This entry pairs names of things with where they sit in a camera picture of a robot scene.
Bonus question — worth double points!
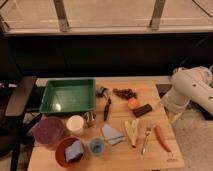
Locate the peeled yellow banana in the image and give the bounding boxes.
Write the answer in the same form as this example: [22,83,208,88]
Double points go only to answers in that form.
[124,119,139,148]

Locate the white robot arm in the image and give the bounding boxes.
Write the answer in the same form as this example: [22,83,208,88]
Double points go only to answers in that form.
[162,66,213,115]

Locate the dark red grapes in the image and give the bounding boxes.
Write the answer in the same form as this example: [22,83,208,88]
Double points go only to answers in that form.
[113,88,137,100]

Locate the green plastic tray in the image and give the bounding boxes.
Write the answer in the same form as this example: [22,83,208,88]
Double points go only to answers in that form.
[39,79,96,114]

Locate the orange fruit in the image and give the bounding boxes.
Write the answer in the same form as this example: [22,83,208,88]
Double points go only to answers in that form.
[128,97,139,110]

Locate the small metal cup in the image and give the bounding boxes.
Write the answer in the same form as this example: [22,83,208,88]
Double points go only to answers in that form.
[84,111,96,127]

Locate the white cup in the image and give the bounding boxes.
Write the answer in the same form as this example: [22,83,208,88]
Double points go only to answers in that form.
[66,115,84,135]

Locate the light blue cloth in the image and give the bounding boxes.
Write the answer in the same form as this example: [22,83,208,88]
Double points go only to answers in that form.
[102,124,125,145]

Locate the wooden cutting board table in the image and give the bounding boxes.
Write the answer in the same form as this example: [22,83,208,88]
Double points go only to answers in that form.
[28,79,184,171]

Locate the small blue cup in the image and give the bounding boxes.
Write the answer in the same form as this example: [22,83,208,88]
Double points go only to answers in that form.
[88,138,105,156]

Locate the silver fork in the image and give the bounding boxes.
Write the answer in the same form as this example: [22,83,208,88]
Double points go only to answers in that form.
[141,126,152,155]

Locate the orange carrot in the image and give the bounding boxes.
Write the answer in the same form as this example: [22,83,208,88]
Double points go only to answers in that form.
[154,125,171,153]

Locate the blue sponge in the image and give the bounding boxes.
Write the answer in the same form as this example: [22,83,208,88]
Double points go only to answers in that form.
[65,140,84,162]

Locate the black chair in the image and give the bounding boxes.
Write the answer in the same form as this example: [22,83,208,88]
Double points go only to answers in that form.
[0,76,42,171]

